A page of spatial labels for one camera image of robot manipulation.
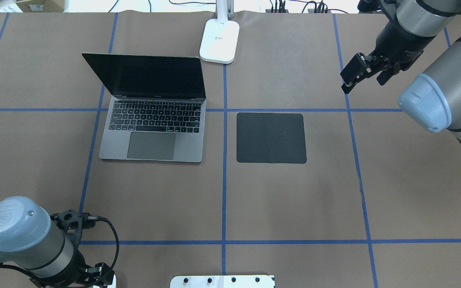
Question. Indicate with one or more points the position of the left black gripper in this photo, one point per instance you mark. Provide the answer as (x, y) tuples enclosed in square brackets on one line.
[(79, 268)]

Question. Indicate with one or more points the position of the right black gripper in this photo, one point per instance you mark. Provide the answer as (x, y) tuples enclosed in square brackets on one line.
[(395, 43)]

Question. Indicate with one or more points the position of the white computer mouse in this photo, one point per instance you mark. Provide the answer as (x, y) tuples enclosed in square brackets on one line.
[(113, 283)]

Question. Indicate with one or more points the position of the black mouse pad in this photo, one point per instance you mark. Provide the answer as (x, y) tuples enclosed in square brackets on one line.
[(274, 138)]

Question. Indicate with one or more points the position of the grey laptop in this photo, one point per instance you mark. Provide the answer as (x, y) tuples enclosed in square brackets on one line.
[(157, 107)]

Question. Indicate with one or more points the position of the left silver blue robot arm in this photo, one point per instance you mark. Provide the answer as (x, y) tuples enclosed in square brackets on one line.
[(45, 247)]

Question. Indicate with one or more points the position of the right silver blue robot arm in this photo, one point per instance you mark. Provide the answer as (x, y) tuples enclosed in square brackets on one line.
[(433, 99)]

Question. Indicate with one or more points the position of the white desk lamp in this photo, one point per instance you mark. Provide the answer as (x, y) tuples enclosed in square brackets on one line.
[(220, 37)]

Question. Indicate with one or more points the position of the cardboard lamp box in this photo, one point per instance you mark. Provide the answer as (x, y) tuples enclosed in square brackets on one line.
[(41, 5)]

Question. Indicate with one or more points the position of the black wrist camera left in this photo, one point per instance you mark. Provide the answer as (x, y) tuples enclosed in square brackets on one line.
[(73, 223)]

